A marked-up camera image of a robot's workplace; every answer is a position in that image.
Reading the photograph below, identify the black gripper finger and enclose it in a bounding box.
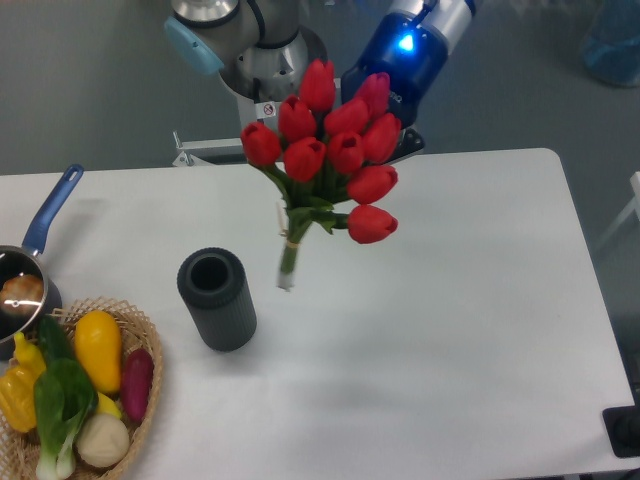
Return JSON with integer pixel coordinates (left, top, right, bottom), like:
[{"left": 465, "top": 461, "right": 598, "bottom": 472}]
[{"left": 387, "top": 127, "right": 424, "bottom": 164}]

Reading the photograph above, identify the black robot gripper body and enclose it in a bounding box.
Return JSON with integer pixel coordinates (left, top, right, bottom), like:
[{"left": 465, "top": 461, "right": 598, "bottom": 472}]
[{"left": 341, "top": 12, "right": 448, "bottom": 128}]

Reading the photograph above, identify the red tulip bouquet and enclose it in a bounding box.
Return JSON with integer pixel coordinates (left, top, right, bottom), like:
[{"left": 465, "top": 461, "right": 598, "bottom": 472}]
[{"left": 240, "top": 60, "right": 401, "bottom": 291}]

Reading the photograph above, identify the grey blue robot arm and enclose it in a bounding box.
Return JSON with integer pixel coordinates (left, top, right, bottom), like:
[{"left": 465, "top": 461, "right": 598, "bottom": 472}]
[{"left": 164, "top": 1, "right": 481, "bottom": 161}]

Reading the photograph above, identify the dark grey ribbed vase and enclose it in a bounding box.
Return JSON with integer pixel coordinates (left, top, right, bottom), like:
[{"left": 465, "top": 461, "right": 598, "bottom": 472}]
[{"left": 177, "top": 247, "right": 257, "bottom": 352}]

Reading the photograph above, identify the blue bin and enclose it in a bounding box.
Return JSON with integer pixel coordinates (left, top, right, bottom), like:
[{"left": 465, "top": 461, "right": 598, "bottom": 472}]
[{"left": 580, "top": 0, "right": 639, "bottom": 88}]

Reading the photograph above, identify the black device at edge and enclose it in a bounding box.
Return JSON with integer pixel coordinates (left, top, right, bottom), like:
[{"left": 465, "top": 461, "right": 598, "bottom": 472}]
[{"left": 602, "top": 406, "right": 639, "bottom": 458}]

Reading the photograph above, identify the purple eggplant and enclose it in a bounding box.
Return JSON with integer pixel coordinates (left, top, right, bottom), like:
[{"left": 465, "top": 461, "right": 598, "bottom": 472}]
[{"left": 120, "top": 348, "right": 154, "bottom": 423}]

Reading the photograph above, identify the yellow squash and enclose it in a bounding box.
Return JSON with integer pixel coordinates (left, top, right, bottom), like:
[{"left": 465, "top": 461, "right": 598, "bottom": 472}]
[{"left": 74, "top": 310, "right": 122, "bottom": 396}]

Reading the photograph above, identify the green cucumber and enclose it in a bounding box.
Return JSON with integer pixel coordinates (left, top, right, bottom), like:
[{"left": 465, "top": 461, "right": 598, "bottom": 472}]
[{"left": 37, "top": 315, "right": 75, "bottom": 366}]

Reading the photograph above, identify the brown bread roll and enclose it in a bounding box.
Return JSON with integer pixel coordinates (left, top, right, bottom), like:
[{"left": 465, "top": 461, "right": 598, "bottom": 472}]
[{"left": 1, "top": 274, "right": 44, "bottom": 318}]

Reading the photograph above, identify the white steamed bun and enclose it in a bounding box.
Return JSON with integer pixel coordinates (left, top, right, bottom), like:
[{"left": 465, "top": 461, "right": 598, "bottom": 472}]
[{"left": 76, "top": 414, "right": 130, "bottom": 468}]

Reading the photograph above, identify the green bok choy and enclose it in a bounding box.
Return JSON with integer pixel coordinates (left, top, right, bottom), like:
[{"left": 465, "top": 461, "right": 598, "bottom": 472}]
[{"left": 34, "top": 358, "right": 97, "bottom": 479}]

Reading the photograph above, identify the small yellow vegetable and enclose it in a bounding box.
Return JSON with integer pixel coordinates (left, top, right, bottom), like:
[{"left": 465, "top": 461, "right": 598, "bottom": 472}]
[{"left": 13, "top": 332, "right": 46, "bottom": 379}]

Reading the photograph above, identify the yellow bell pepper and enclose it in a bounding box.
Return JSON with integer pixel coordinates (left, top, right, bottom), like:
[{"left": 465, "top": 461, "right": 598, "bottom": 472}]
[{"left": 1, "top": 366, "right": 36, "bottom": 433}]

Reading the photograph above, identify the woven bamboo basket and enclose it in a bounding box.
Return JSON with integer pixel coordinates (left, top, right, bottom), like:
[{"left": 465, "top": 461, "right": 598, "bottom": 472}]
[{"left": 1, "top": 297, "right": 163, "bottom": 479}]

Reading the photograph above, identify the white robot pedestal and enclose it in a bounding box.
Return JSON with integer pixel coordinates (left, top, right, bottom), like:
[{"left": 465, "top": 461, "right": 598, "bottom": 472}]
[{"left": 173, "top": 26, "right": 327, "bottom": 167}]

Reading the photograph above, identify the white frame at right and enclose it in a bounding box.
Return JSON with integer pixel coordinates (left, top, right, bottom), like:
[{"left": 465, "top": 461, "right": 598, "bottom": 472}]
[{"left": 596, "top": 171, "right": 639, "bottom": 250}]

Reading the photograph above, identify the blue handled saucepan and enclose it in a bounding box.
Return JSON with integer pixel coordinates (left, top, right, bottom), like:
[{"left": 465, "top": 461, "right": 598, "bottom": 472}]
[{"left": 1, "top": 164, "right": 84, "bottom": 361}]

